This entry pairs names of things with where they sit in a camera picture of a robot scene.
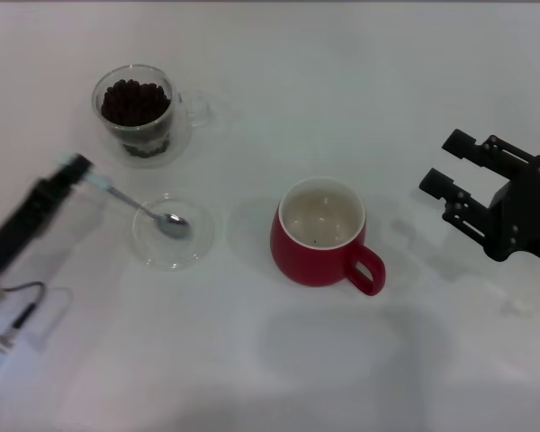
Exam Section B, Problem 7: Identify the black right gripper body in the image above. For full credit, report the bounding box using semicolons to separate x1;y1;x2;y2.
483;155;540;271

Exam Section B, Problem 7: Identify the blue handled metal spoon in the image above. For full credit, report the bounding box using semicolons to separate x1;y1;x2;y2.
58;155;193;239

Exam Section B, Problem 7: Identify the small clear glass dish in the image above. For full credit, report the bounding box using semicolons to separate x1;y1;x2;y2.
131;193;216;272

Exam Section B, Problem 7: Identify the black thin cable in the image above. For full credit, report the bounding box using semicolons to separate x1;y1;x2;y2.
2;281;46;332

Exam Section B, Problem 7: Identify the glass cup with handle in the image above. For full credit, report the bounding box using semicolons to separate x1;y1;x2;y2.
92;64;215;158

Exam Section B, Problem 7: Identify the red mug white inside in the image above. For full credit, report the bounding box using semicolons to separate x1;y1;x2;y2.
269;176;387;297

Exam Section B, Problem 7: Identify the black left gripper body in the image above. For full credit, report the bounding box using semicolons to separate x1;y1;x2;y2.
0;176;72;278

